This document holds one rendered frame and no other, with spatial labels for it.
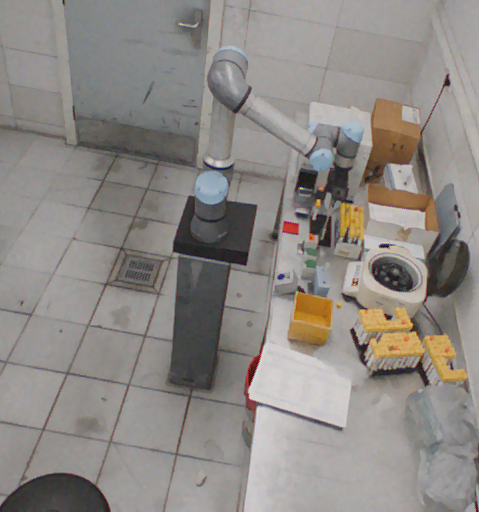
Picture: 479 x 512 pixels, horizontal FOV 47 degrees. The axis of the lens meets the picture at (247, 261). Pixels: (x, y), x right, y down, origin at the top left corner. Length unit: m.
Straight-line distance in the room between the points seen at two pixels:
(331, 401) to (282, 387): 0.16
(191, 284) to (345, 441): 0.88
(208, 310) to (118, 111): 2.03
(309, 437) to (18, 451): 1.40
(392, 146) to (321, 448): 1.60
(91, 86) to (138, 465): 2.45
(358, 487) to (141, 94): 2.90
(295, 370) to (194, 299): 0.64
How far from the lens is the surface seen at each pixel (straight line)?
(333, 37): 3.59
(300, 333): 1.87
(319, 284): 1.96
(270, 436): 1.70
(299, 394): 1.77
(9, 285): 3.26
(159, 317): 3.03
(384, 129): 2.78
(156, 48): 3.70
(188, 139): 3.94
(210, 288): 2.21
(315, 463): 1.69
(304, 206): 2.34
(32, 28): 4.01
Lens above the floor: 2.35
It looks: 44 degrees down
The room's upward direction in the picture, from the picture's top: 11 degrees clockwise
